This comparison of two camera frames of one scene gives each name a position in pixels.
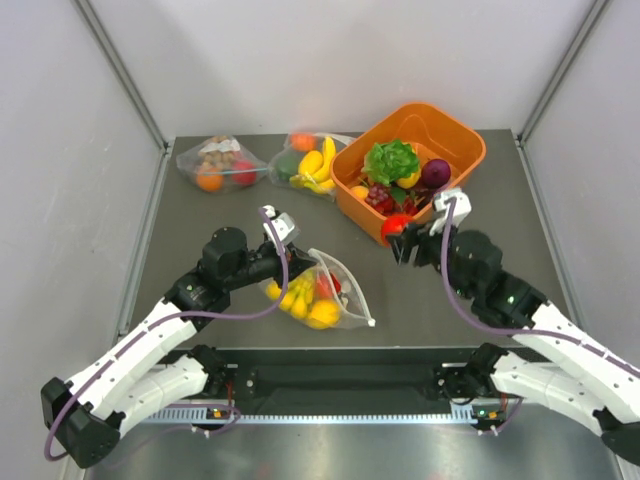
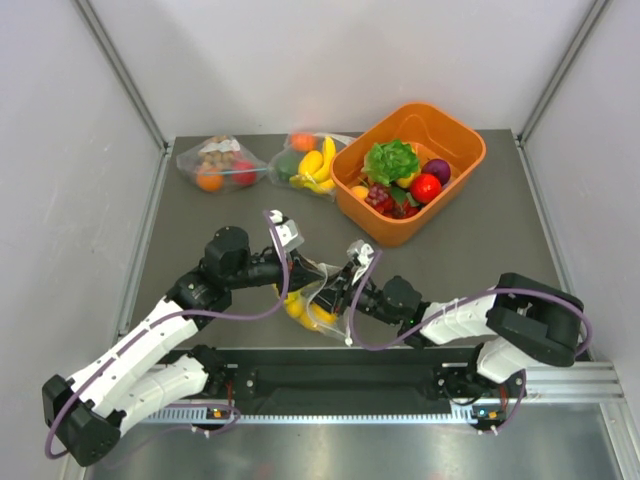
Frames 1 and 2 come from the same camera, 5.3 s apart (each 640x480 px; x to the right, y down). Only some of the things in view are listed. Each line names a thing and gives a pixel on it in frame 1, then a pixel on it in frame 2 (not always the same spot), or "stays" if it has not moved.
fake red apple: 246,178 stays
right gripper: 413,235 to 337,297
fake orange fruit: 210,180 stays
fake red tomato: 394,224 to 425,188
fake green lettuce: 390,161 stays
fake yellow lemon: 409,181 stays
